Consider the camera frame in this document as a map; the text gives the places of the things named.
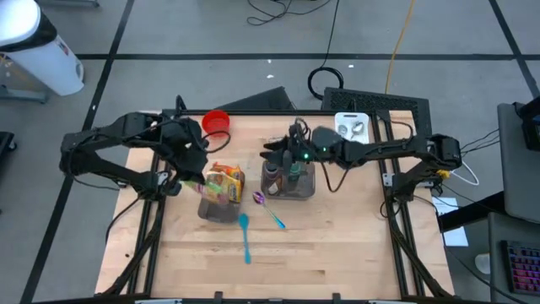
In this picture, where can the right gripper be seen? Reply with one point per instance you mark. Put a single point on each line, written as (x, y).
(301, 148)

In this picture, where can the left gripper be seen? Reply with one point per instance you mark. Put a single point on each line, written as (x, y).
(185, 148)

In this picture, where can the black lid purple label jar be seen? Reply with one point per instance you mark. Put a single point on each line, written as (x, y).
(272, 171)

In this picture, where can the green lid oregano jar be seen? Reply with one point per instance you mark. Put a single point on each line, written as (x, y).
(297, 171)

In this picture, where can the brown snack pouch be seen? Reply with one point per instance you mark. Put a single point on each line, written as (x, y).
(275, 188)

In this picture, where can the purple iridescent spoon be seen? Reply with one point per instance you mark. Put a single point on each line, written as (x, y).
(257, 197)

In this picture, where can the teal plastic spoon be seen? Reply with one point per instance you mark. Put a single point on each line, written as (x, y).
(244, 220)

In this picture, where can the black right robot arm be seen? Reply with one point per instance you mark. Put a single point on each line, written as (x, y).
(379, 150)

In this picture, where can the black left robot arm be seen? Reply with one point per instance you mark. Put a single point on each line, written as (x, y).
(105, 131)

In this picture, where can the long grey translucent bin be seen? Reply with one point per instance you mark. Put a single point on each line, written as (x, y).
(217, 213)

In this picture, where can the wide grey translucent bin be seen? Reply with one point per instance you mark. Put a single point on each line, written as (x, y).
(306, 188)

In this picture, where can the black wedge panel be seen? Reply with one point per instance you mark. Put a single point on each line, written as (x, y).
(266, 101)

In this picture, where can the red plastic cup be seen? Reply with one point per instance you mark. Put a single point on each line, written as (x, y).
(216, 121)

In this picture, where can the white plastic bin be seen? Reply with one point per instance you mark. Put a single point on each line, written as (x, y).
(366, 135)

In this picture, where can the black perforated computer case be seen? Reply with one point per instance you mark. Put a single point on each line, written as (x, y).
(379, 103)

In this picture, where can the white trash can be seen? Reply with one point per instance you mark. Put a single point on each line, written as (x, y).
(42, 63)

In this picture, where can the wooden desk grey legs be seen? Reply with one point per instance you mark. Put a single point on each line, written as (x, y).
(21, 96)

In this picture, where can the black support bar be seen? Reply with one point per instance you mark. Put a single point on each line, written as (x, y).
(464, 213)

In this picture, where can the white paper sheet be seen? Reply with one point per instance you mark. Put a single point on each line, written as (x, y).
(455, 236)

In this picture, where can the grey metal desk foot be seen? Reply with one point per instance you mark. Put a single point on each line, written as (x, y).
(67, 3)

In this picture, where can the white computer mouse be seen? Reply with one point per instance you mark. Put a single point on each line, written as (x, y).
(483, 264)

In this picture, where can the grey keyboard desk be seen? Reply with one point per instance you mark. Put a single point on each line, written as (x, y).
(514, 226)

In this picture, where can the black desktop device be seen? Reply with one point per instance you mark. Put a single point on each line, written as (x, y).
(531, 126)

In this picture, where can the pink backlit keyboard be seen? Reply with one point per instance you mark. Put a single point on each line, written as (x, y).
(523, 266)

